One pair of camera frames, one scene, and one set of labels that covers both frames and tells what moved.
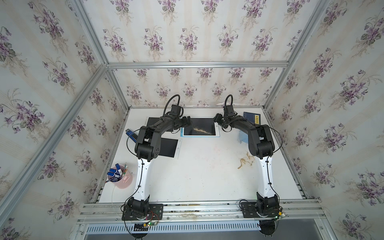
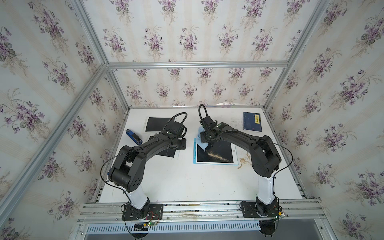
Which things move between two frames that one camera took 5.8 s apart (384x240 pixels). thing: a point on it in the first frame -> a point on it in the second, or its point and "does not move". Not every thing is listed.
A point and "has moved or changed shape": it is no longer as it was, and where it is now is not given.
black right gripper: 216,118 -> 203,140
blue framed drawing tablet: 201,127 -> 223,153
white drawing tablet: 170,147 does not move
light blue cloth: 243,137 has moved or changed shape
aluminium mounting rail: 296,212 does not move
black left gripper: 183,123 -> 182,146
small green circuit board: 143,226 does not move
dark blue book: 254,118 does not move
